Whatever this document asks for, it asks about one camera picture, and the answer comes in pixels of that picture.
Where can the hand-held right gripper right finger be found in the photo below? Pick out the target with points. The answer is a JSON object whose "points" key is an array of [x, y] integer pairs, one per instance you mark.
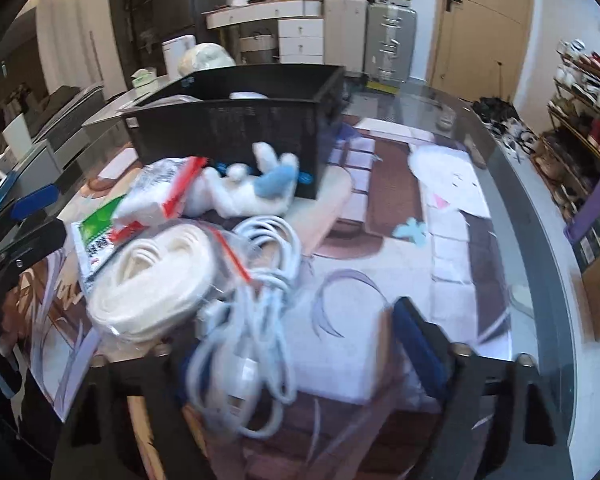
{"points": [[420, 345]]}

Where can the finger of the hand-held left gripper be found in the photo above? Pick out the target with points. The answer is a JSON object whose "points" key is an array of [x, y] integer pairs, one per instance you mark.
{"points": [[35, 200], [30, 242]]}

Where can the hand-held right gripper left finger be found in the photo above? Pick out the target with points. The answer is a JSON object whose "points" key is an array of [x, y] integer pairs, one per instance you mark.
{"points": [[115, 377]]}

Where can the green and white packet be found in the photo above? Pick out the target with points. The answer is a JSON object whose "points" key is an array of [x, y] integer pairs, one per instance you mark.
{"points": [[92, 232]]}

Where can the white packet with red label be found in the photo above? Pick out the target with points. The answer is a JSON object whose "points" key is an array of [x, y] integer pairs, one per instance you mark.
{"points": [[152, 190]]}

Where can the black storage box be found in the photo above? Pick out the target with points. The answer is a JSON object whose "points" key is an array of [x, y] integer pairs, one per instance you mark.
{"points": [[220, 125]]}

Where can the white and blue plush rabbit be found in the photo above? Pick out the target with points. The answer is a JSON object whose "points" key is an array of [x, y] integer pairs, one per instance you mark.
{"points": [[240, 187]]}

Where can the grey side cabinet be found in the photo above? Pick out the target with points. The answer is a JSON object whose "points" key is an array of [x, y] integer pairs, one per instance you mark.
{"points": [[65, 130]]}

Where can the printed cartoon desk mat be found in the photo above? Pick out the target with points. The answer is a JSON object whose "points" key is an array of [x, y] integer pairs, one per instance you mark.
{"points": [[380, 270]]}

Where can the green tissue box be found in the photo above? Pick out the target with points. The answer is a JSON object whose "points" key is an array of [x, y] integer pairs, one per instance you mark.
{"points": [[142, 79]]}

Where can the white electric kettle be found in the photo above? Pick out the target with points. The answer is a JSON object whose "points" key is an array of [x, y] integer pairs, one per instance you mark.
{"points": [[177, 55]]}

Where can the dark glass cabinet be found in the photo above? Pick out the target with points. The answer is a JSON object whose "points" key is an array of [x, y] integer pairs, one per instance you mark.
{"points": [[127, 15]]}

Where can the white plastic bag bundle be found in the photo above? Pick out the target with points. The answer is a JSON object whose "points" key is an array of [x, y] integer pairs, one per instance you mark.
{"points": [[205, 57]]}

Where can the beige slipper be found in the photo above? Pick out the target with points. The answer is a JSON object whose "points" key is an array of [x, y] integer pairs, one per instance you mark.
{"points": [[446, 119]]}

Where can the purple mat bag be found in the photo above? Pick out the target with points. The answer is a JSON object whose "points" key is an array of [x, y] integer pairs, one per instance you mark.
{"points": [[597, 200]]}

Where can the black and white slippers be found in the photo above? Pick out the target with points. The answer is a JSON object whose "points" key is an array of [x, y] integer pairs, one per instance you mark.
{"points": [[517, 132]]}

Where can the black cloth pile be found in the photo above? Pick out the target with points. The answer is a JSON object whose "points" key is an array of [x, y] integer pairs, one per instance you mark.
{"points": [[492, 109]]}

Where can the wooden shoe rack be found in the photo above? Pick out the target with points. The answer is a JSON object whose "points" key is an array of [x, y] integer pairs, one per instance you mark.
{"points": [[580, 125]]}

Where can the silver suitcase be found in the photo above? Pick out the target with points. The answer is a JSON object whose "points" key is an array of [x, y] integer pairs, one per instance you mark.
{"points": [[390, 45]]}

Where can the rows of assorted shoes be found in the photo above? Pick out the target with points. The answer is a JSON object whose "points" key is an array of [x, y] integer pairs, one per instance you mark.
{"points": [[597, 95]]}

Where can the white dressing table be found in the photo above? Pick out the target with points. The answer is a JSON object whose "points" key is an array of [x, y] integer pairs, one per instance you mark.
{"points": [[290, 25]]}

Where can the beige suitcase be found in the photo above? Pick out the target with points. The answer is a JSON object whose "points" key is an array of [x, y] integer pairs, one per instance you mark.
{"points": [[345, 35]]}

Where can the wooden door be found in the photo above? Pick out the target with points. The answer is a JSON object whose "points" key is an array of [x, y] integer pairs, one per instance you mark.
{"points": [[480, 30]]}

